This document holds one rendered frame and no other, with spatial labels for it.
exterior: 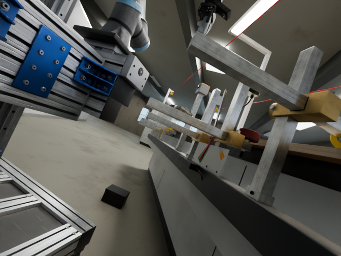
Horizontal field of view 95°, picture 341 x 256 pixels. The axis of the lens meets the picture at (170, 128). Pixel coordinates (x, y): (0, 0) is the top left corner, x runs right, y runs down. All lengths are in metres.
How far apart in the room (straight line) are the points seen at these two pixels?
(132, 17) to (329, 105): 0.76
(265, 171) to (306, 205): 0.22
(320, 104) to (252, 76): 0.15
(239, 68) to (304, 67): 0.23
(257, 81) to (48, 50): 0.54
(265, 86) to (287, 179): 0.40
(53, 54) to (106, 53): 0.21
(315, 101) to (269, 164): 0.17
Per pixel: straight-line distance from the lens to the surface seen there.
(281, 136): 0.47
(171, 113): 0.54
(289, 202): 0.68
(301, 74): 0.54
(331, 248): 0.36
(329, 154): 0.59
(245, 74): 0.36
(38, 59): 0.58
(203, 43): 0.34
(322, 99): 0.45
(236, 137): 0.60
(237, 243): 0.52
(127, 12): 0.86
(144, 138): 7.58
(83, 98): 0.69
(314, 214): 0.64
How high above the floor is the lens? 0.75
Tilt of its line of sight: 4 degrees up
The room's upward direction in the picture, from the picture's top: 23 degrees clockwise
